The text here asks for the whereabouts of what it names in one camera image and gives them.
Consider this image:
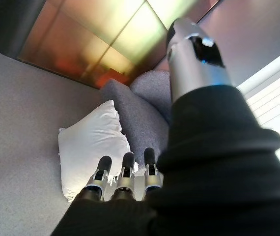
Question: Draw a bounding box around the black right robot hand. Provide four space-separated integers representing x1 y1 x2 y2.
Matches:
51 17 280 236

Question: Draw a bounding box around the white fringed cushion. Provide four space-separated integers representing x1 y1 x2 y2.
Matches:
57 99 140 203

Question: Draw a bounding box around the grey fabric armchair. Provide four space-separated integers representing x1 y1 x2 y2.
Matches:
100 70 173 171

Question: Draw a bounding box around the glossy brown wooden wardrobe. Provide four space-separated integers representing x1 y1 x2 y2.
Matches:
0 0 220 89

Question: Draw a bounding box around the white slatted wall panel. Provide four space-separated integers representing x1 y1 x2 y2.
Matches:
236 43 280 168

